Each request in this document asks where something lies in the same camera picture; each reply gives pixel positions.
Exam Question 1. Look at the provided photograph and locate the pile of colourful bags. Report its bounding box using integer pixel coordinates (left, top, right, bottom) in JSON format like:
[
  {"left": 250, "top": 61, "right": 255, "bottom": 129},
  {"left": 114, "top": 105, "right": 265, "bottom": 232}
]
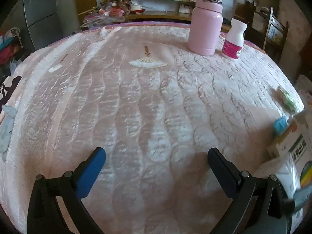
[{"left": 0, "top": 27, "right": 25, "bottom": 66}]

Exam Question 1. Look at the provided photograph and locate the clear bag of snacks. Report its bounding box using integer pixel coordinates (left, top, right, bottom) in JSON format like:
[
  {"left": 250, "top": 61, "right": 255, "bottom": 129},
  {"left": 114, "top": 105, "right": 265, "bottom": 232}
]
[{"left": 82, "top": 1, "right": 127, "bottom": 30}]

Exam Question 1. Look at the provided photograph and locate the white and orange medicine box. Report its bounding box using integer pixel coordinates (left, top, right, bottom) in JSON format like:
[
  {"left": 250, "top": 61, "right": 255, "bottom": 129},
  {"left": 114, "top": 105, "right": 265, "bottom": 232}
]
[{"left": 267, "top": 111, "right": 312, "bottom": 160}]

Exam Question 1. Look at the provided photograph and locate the grey refrigerator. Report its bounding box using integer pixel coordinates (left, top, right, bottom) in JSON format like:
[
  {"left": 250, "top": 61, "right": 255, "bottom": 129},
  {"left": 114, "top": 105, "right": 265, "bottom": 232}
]
[{"left": 23, "top": 0, "right": 81, "bottom": 51}]

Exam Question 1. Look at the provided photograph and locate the pale blue cloth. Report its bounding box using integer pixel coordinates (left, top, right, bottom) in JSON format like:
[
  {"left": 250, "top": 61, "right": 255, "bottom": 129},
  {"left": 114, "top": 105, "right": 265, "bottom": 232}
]
[{"left": 0, "top": 105, "right": 17, "bottom": 161}]

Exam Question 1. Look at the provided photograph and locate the dark patterned cloth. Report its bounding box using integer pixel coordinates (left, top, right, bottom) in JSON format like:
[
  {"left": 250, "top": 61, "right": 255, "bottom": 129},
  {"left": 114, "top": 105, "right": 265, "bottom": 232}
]
[{"left": 0, "top": 75, "right": 22, "bottom": 108}]

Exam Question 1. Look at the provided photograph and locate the pink insulated bottle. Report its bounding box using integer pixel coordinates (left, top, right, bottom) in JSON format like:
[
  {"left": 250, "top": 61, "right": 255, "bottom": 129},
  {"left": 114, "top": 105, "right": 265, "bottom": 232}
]
[{"left": 187, "top": 0, "right": 223, "bottom": 56}]

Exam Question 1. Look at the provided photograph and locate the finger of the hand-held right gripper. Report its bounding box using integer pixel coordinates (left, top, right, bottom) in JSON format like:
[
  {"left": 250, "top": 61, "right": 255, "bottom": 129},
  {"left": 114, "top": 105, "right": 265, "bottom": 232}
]
[{"left": 285, "top": 188, "right": 312, "bottom": 212}]

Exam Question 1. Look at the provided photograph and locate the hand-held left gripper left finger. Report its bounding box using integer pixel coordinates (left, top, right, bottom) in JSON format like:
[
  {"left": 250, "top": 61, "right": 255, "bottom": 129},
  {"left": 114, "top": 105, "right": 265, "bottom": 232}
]
[{"left": 27, "top": 147, "right": 107, "bottom": 234}]

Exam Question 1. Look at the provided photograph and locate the blue wrapper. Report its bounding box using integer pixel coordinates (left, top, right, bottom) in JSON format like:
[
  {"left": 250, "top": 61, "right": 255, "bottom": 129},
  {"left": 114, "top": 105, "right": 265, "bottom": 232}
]
[{"left": 273, "top": 115, "right": 289, "bottom": 136}]

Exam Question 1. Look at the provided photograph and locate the white printed plastic bag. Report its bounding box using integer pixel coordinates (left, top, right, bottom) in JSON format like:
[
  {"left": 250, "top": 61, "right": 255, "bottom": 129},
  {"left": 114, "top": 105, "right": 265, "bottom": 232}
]
[{"left": 253, "top": 153, "right": 312, "bottom": 227}]

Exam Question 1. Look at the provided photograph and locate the green and white wrapper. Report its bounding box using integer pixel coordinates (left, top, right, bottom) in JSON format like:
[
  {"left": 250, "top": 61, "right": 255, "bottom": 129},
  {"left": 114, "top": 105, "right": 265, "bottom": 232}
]
[{"left": 277, "top": 86, "right": 300, "bottom": 114}]

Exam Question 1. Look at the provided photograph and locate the white pill bottle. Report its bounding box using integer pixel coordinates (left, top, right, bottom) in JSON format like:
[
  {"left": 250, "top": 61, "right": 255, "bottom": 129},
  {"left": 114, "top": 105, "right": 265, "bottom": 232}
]
[{"left": 221, "top": 18, "right": 247, "bottom": 60}]

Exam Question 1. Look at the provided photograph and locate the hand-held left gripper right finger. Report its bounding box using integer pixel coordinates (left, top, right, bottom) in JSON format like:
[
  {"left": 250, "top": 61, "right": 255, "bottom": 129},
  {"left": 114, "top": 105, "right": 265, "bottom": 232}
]
[{"left": 207, "top": 147, "right": 296, "bottom": 234}]

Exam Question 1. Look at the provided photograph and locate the wooden television cabinet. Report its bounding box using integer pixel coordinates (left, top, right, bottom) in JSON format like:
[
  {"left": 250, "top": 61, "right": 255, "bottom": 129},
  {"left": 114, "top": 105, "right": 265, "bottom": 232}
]
[{"left": 124, "top": 11, "right": 193, "bottom": 25}]

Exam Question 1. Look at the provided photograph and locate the pink quilted table cover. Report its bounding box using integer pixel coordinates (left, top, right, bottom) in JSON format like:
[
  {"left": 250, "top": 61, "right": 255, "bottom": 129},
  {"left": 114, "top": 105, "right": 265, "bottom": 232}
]
[{"left": 0, "top": 21, "right": 308, "bottom": 234}]

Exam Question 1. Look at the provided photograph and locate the dark wooden chair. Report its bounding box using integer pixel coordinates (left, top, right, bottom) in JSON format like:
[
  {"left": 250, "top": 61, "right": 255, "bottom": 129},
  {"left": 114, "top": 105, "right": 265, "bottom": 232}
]
[{"left": 244, "top": 0, "right": 289, "bottom": 61}]

